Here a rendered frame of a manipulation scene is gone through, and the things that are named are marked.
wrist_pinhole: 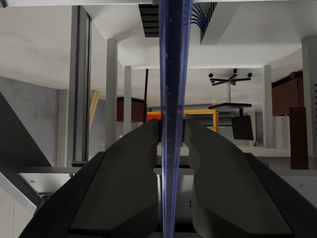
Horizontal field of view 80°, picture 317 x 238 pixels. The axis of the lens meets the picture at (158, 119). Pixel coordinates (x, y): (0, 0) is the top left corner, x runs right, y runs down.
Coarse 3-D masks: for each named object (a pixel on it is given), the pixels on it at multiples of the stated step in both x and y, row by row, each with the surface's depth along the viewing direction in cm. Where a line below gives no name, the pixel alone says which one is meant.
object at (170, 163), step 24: (168, 0) 8; (192, 0) 8; (168, 24) 8; (168, 48) 9; (168, 72) 10; (168, 96) 11; (168, 120) 12; (168, 144) 13; (168, 168) 15; (168, 192) 18; (168, 216) 21
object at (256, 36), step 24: (312, 0) 45; (96, 24) 55; (120, 24) 55; (192, 24) 55; (240, 24) 54; (264, 24) 54; (288, 24) 54; (312, 24) 54; (120, 48) 71; (144, 48) 71; (192, 48) 70; (216, 48) 70; (240, 48) 70; (264, 48) 70; (288, 48) 70
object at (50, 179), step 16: (32, 176) 24; (48, 176) 24; (64, 176) 24; (160, 176) 23; (192, 176) 23; (288, 176) 22; (304, 176) 22; (48, 192) 27; (160, 192) 25; (304, 192) 25; (160, 208) 29; (176, 208) 29; (176, 224) 34; (192, 224) 33
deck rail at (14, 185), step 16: (0, 96) 22; (0, 112) 22; (0, 128) 22; (16, 128) 24; (0, 144) 22; (16, 144) 24; (32, 144) 27; (0, 160) 22; (16, 160) 24; (32, 160) 27; (0, 176) 22; (16, 176) 24; (16, 192) 25; (32, 192) 27; (32, 208) 28
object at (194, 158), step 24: (192, 120) 12; (192, 144) 10; (216, 144) 10; (192, 168) 10; (216, 168) 8; (240, 168) 8; (192, 192) 8; (216, 192) 7; (240, 192) 7; (264, 192) 7; (192, 216) 8; (216, 216) 6; (240, 216) 6; (264, 216) 6
